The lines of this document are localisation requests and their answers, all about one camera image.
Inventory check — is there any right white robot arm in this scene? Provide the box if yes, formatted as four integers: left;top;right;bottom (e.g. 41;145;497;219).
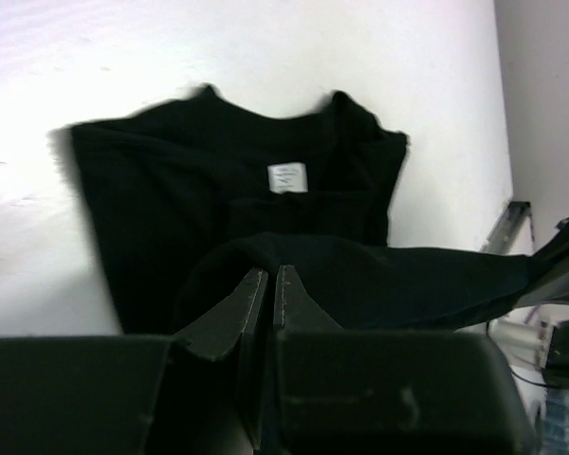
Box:
486;217;569;390

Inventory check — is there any aluminium right side rail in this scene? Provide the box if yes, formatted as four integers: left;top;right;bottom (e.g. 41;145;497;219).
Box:
480;201;532;255

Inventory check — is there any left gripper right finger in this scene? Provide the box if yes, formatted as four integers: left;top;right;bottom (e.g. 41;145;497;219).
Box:
273;265;344;338

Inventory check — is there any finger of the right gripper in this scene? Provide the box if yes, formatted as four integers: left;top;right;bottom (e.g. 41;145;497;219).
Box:
514;218;569;308

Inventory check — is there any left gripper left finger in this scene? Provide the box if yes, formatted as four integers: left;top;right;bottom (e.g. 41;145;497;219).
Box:
174;268;268;362

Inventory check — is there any black t shirt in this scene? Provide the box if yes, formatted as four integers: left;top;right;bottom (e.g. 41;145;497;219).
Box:
58;86;539;334

